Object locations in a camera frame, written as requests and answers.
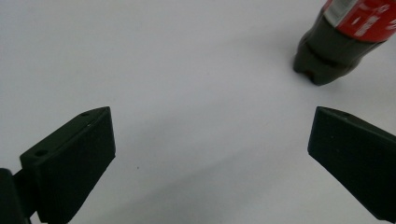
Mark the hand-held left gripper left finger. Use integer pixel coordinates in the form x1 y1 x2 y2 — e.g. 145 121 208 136
12 105 117 224

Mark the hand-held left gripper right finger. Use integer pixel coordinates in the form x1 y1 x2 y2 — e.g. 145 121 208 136
307 105 396 224

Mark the cola bottle with red label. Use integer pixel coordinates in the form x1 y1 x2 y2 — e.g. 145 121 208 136
292 0 396 87

